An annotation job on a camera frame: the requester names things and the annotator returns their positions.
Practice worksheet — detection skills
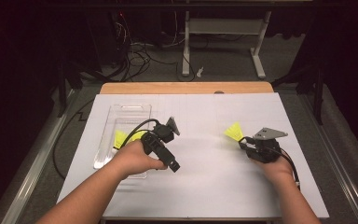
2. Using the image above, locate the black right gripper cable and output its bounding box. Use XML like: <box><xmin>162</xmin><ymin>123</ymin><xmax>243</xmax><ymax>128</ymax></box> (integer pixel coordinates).
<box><xmin>273</xmin><ymin>147</ymin><xmax>302</xmax><ymax>189</ymax></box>

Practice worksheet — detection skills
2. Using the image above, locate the white table mat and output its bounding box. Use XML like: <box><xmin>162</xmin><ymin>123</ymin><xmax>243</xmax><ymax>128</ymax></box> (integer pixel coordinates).
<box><xmin>56</xmin><ymin>91</ymin><xmax>330</xmax><ymax>219</ymax></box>

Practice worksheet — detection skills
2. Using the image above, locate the dark metal stand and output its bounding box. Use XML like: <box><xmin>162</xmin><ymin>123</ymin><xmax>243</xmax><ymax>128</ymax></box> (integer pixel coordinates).
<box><xmin>57</xmin><ymin>60</ymin><xmax>106</xmax><ymax>118</ymax></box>
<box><xmin>271</xmin><ymin>62</ymin><xmax>325</xmax><ymax>125</ymax></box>

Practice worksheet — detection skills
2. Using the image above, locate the yellow shuttlecock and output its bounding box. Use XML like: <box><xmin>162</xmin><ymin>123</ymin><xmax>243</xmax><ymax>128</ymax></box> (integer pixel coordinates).
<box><xmin>223</xmin><ymin>121</ymin><xmax>249</xmax><ymax>145</ymax></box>
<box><xmin>127</xmin><ymin>130</ymin><xmax>148</xmax><ymax>145</ymax></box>
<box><xmin>113</xmin><ymin>130</ymin><xmax>129</xmax><ymax>153</ymax></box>

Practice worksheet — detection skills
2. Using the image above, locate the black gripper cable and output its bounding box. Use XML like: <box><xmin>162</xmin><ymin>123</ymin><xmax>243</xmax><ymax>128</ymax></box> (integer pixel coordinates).
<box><xmin>52</xmin><ymin>98</ymin><xmax>161</xmax><ymax>180</ymax></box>
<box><xmin>273</xmin><ymin>147</ymin><xmax>302</xmax><ymax>189</ymax></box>

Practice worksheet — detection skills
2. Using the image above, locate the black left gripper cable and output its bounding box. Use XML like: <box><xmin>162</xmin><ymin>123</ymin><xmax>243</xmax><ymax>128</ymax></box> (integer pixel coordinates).
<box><xmin>52</xmin><ymin>98</ymin><xmax>161</xmax><ymax>180</ymax></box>

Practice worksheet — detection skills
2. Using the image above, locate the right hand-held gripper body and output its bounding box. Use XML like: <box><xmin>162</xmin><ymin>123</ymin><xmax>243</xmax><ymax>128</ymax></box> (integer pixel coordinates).
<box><xmin>245</xmin><ymin>127</ymin><xmax>288</xmax><ymax>164</ymax></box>

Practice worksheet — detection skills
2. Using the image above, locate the white metal stand frame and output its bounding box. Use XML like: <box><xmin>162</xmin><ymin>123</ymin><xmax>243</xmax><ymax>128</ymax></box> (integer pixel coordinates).
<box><xmin>181</xmin><ymin>10</ymin><xmax>273</xmax><ymax>79</ymax></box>

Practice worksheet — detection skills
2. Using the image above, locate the person's right hand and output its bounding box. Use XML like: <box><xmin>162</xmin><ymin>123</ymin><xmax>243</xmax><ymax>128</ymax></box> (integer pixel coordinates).
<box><xmin>255</xmin><ymin>153</ymin><xmax>296</xmax><ymax>185</ymax></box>

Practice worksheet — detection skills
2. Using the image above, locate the aluminium floor rail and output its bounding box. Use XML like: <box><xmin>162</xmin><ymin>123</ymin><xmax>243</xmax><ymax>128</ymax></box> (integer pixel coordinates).
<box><xmin>301</xmin><ymin>92</ymin><xmax>358</xmax><ymax>224</ymax></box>
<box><xmin>0</xmin><ymin>90</ymin><xmax>78</xmax><ymax>224</ymax></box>

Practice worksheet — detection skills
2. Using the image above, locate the person's left hand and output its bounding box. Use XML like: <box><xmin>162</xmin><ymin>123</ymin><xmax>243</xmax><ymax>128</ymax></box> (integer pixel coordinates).
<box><xmin>110</xmin><ymin>140</ymin><xmax>168</xmax><ymax>182</ymax></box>

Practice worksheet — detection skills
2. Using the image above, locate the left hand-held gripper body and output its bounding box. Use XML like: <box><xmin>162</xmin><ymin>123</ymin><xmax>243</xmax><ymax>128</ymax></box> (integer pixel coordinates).
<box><xmin>144</xmin><ymin>116</ymin><xmax>181</xmax><ymax>164</ymax></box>

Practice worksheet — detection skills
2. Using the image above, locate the tangle of floor cables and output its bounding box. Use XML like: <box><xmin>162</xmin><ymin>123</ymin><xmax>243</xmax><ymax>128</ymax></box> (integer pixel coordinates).
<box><xmin>111</xmin><ymin>12</ymin><xmax>200</xmax><ymax>82</ymax></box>

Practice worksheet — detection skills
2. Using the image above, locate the clear plastic container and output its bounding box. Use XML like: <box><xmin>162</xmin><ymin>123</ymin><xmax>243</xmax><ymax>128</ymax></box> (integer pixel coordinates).
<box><xmin>93</xmin><ymin>104</ymin><xmax>153</xmax><ymax>180</ymax></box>

